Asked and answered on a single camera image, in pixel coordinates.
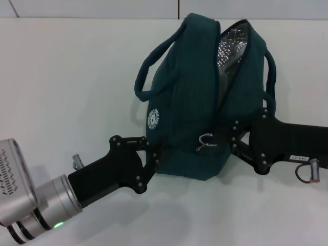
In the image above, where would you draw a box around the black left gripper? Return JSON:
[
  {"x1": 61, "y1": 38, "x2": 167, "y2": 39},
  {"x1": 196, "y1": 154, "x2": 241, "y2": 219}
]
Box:
[{"x1": 68, "y1": 135, "x2": 165, "y2": 208}]

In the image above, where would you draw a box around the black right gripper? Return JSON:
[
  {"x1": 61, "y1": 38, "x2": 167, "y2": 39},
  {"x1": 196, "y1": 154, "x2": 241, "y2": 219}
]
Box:
[{"x1": 230, "y1": 109, "x2": 328, "y2": 175}]

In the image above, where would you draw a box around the dark teal fabric lunch bag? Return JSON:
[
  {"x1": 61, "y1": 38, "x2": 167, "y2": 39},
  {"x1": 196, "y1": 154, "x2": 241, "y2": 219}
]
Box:
[{"x1": 134, "y1": 12, "x2": 277, "y2": 181}]

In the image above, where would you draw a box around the grey right wrist cable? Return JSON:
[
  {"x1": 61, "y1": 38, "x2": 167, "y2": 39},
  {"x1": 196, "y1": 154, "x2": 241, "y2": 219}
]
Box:
[{"x1": 294, "y1": 158, "x2": 321, "y2": 184}]

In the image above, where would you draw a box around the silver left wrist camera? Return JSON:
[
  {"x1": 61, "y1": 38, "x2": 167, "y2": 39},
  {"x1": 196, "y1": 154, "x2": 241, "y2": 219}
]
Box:
[{"x1": 0, "y1": 137, "x2": 40, "y2": 228}]

